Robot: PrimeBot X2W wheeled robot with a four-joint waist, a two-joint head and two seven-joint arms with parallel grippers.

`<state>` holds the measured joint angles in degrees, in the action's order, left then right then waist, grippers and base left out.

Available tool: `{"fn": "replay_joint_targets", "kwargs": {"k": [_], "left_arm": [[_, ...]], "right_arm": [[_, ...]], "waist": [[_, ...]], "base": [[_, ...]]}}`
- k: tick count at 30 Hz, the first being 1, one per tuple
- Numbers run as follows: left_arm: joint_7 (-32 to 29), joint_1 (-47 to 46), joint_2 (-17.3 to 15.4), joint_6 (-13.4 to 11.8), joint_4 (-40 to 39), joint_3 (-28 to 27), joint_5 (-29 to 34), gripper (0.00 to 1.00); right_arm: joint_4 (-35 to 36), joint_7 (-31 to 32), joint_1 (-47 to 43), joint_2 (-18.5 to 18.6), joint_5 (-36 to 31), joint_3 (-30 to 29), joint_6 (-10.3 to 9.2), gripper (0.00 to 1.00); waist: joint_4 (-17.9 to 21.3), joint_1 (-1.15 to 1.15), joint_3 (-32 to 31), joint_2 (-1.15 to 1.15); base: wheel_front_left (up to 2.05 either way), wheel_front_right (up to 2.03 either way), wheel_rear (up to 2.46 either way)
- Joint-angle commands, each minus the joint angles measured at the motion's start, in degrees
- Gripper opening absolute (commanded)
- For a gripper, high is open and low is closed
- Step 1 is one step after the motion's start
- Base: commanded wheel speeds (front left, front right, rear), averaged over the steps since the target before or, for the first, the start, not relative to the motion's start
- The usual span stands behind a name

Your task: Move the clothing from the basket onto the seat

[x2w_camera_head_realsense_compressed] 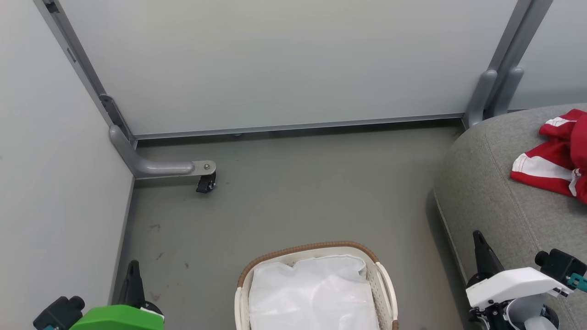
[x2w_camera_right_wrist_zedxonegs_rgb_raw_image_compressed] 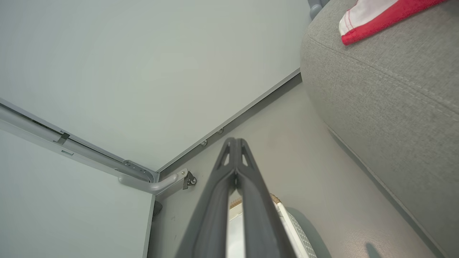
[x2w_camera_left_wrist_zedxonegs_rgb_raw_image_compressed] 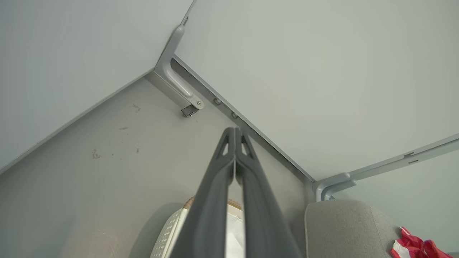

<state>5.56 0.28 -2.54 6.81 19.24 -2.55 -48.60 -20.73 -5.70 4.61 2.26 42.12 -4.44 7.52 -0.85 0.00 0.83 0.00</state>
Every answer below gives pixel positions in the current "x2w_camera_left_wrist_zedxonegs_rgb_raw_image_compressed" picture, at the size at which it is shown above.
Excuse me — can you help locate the grey fabric sofa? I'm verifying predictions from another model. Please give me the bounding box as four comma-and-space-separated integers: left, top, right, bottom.
304, 199, 459, 258

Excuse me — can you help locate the white fabric basket liner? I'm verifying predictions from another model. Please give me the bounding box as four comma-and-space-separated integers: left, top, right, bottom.
225, 214, 246, 258

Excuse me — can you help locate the grey partition bottom rail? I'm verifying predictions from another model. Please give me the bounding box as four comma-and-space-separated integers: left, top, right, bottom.
171, 54, 317, 182

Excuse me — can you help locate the black caster wheel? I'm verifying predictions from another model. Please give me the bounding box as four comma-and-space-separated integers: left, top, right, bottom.
181, 104, 200, 118

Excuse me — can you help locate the grey partition post with hinges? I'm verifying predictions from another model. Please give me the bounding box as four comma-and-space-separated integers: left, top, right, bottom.
180, 0, 197, 27

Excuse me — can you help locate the long grey partition foot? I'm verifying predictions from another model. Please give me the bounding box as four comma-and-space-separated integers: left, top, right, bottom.
153, 24, 205, 111

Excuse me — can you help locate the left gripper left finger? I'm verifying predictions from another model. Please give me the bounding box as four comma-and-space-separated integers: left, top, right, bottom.
170, 127, 236, 258

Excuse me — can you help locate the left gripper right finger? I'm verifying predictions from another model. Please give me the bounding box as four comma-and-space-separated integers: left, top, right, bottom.
235, 127, 302, 258

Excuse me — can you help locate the red cloth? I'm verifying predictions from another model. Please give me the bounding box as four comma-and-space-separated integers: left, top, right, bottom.
390, 226, 453, 258

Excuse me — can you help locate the short grey partition foot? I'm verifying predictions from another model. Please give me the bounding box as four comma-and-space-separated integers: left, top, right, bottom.
322, 180, 358, 201
315, 172, 351, 202

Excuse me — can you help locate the white woven-rim laundry basket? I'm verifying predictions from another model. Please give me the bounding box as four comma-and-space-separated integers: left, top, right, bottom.
150, 195, 248, 258

